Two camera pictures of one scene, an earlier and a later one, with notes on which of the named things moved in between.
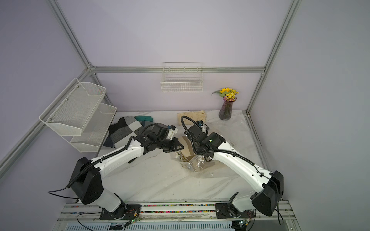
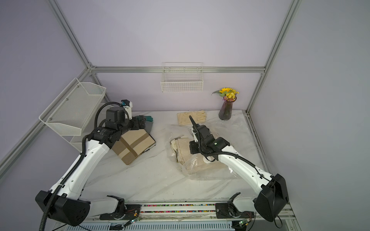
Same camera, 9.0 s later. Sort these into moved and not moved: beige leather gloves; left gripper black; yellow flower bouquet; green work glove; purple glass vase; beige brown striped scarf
Moved: beige brown striped scarf; left gripper black
Not moved: yellow flower bouquet; green work glove; purple glass vase; beige leather gloves
